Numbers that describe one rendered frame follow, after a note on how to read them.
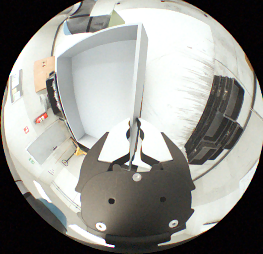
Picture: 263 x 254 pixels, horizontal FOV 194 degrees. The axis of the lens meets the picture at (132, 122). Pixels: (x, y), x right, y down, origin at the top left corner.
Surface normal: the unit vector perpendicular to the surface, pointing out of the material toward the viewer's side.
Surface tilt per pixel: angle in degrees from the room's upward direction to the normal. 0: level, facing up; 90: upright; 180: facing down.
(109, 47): 1
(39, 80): 80
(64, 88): 89
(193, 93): 0
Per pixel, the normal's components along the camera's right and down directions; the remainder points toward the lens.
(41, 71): 0.89, 0.29
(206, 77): -0.29, 0.51
